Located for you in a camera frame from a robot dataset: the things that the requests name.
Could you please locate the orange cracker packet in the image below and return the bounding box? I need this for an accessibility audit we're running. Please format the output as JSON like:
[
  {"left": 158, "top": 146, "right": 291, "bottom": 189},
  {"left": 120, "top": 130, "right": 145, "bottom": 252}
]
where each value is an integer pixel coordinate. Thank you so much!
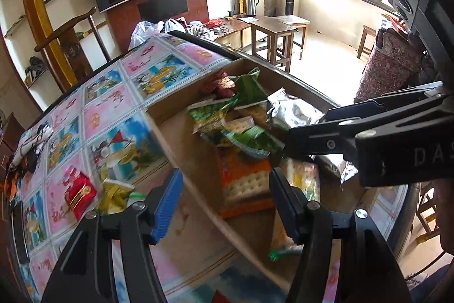
[{"left": 216, "top": 147, "right": 275, "bottom": 220}]

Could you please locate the person's right forearm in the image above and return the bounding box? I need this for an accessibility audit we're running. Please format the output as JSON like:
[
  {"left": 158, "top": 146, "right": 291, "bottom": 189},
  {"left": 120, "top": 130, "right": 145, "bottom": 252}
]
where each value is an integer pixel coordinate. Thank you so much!
[{"left": 434, "top": 179, "right": 454, "bottom": 254}]

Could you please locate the wooden stool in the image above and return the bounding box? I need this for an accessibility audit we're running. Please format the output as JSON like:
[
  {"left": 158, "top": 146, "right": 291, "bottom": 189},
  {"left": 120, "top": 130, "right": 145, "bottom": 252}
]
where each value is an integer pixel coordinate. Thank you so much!
[
  {"left": 275, "top": 15, "right": 311, "bottom": 60},
  {"left": 413, "top": 182, "right": 442, "bottom": 243},
  {"left": 250, "top": 19, "right": 297, "bottom": 71},
  {"left": 356, "top": 24, "right": 378, "bottom": 58}
]

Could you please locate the grey cloth bundle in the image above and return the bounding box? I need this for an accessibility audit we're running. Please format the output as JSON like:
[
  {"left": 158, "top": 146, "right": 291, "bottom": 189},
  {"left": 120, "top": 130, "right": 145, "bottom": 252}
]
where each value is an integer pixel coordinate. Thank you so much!
[{"left": 25, "top": 56, "right": 48, "bottom": 80}]

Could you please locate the patterned scarf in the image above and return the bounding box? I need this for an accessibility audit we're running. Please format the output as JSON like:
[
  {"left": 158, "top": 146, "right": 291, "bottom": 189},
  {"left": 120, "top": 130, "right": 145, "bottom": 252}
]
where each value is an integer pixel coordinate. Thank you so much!
[{"left": 5, "top": 120, "right": 54, "bottom": 200}]

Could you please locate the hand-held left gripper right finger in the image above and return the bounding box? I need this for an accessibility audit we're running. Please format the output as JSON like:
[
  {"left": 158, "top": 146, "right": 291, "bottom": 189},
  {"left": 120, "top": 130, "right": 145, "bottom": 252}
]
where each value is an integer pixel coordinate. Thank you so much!
[{"left": 268, "top": 167, "right": 412, "bottom": 303}]

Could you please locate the silver foil snack packet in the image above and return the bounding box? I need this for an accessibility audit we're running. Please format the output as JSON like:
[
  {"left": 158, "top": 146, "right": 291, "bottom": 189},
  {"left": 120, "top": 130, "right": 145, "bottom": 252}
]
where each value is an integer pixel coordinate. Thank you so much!
[
  {"left": 266, "top": 88, "right": 326, "bottom": 133},
  {"left": 339, "top": 154, "right": 360, "bottom": 185}
]

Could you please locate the white plastic bag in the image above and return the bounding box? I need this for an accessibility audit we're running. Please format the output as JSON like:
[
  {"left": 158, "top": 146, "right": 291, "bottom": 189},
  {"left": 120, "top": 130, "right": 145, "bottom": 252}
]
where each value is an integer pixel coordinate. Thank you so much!
[
  {"left": 163, "top": 18, "right": 187, "bottom": 34},
  {"left": 128, "top": 21, "right": 165, "bottom": 50}
]

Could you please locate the patterned red fabric cover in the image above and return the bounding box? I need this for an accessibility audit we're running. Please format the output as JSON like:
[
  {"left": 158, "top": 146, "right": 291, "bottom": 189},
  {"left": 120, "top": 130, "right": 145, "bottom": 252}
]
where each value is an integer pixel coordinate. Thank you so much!
[{"left": 354, "top": 28, "right": 431, "bottom": 103}]

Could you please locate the steel kettle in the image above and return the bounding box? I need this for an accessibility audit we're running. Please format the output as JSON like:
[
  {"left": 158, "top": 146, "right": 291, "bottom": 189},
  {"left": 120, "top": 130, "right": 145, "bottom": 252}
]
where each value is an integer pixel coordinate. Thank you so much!
[{"left": 243, "top": 0, "right": 260, "bottom": 17}]

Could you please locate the printed tablecloth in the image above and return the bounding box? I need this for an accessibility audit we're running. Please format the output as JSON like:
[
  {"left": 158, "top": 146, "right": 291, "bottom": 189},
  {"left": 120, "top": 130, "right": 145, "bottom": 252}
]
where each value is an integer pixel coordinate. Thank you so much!
[{"left": 7, "top": 33, "right": 394, "bottom": 303}]

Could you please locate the black smartphone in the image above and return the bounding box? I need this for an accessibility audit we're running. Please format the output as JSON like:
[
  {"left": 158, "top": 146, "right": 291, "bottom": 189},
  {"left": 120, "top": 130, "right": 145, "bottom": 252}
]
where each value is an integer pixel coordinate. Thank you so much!
[{"left": 9, "top": 200, "right": 31, "bottom": 264}]

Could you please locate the dark red snack packet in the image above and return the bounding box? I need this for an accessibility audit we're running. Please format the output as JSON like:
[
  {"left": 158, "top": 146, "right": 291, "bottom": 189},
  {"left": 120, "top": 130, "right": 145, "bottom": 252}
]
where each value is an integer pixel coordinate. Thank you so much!
[{"left": 202, "top": 70, "right": 236, "bottom": 99}]

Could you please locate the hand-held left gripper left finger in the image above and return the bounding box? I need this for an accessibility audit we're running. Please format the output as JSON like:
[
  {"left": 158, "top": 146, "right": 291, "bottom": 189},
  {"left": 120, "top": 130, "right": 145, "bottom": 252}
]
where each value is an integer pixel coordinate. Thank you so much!
[{"left": 41, "top": 167, "right": 184, "bottom": 303}]

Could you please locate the wooden chair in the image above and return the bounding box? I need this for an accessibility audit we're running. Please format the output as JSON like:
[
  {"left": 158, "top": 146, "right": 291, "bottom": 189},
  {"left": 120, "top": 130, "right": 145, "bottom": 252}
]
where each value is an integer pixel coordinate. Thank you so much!
[{"left": 34, "top": 7, "right": 112, "bottom": 83}]

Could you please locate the person's dark blue clothing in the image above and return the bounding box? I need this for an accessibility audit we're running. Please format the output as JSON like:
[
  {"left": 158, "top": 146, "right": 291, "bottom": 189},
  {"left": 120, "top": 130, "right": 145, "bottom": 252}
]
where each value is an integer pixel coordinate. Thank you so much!
[{"left": 408, "top": 253, "right": 454, "bottom": 303}]

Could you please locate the red gold snack packet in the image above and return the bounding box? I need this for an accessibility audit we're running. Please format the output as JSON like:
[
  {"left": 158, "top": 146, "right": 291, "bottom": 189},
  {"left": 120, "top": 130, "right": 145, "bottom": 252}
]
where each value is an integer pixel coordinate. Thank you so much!
[{"left": 64, "top": 171, "right": 98, "bottom": 222}]

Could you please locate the black glass cabinet panel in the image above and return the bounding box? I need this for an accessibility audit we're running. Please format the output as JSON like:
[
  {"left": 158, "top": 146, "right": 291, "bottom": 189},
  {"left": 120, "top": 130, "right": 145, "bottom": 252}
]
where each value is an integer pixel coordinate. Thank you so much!
[{"left": 136, "top": 0, "right": 188, "bottom": 20}]

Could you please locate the cardboard box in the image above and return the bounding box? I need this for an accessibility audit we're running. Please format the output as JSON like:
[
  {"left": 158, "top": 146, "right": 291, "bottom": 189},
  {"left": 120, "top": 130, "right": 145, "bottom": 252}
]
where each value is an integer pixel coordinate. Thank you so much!
[{"left": 146, "top": 55, "right": 377, "bottom": 291}]

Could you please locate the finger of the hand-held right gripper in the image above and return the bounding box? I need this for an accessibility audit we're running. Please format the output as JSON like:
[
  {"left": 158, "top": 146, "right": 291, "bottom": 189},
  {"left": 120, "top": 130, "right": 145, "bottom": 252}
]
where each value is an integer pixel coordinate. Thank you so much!
[
  {"left": 323, "top": 81, "right": 448, "bottom": 130},
  {"left": 283, "top": 121, "right": 360, "bottom": 163}
]

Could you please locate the wooden side table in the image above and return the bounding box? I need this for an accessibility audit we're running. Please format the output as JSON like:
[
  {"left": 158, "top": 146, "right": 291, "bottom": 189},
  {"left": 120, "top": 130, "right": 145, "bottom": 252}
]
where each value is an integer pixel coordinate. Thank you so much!
[{"left": 184, "top": 17, "right": 252, "bottom": 51}]

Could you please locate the clear snack packet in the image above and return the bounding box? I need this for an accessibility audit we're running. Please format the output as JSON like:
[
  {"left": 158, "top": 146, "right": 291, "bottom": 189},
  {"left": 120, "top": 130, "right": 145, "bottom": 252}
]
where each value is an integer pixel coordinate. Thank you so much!
[{"left": 234, "top": 101, "right": 268, "bottom": 122}]

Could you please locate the green yellow snack packet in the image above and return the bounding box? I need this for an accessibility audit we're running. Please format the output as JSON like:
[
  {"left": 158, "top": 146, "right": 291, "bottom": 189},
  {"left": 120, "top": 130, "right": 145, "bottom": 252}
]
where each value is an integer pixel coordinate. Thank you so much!
[
  {"left": 187, "top": 98, "right": 238, "bottom": 135},
  {"left": 97, "top": 179, "right": 148, "bottom": 215}
]

